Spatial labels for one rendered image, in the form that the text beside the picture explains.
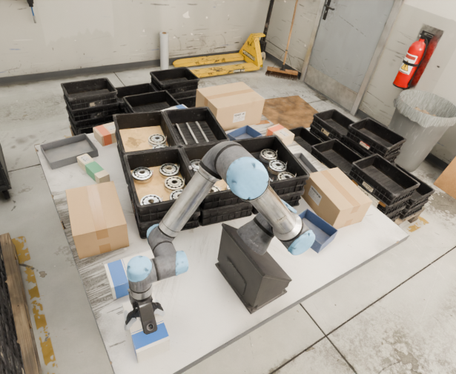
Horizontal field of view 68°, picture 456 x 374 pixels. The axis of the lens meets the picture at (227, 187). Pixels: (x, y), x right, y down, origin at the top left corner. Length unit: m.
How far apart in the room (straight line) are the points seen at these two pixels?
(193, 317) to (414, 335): 1.63
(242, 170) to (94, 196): 0.92
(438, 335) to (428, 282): 0.42
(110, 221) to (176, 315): 0.49
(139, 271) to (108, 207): 0.61
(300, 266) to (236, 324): 0.44
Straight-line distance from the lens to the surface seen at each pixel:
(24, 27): 4.63
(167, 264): 1.12
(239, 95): 2.52
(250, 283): 1.38
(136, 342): 1.33
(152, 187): 1.75
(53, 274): 2.54
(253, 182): 0.98
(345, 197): 1.89
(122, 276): 1.47
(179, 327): 1.45
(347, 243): 1.89
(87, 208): 1.64
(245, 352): 2.20
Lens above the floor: 2.01
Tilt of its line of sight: 41 degrees down
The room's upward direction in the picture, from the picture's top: 9 degrees clockwise
